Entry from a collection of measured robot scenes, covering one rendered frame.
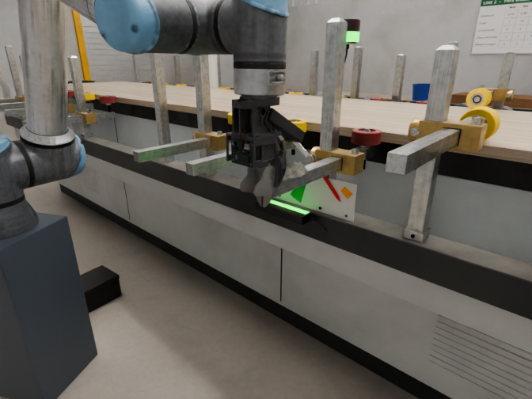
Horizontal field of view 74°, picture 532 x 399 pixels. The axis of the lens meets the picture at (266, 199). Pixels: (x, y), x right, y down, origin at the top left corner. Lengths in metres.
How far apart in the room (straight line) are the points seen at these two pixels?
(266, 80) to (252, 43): 0.06
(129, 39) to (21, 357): 1.10
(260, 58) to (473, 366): 1.05
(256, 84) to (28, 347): 1.09
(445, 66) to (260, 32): 0.38
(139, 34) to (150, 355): 1.27
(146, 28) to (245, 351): 1.26
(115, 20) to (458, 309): 0.88
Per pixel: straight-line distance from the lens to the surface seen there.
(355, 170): 0.90
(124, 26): 0.59
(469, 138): 0.79
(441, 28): 8.54
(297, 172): 0.73
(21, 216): 1.30
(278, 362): 1.51
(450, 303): 0.96
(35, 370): 1.45
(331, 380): 1.47
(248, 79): 0.61
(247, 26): 0.61
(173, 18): 0.62
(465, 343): 1.25
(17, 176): 1.28
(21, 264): 1.28
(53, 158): 1.30
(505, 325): 0.95
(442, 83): 0.80
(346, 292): 1.35
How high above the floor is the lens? 1.09
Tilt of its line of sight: 21 degrees down
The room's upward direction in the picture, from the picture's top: straight up
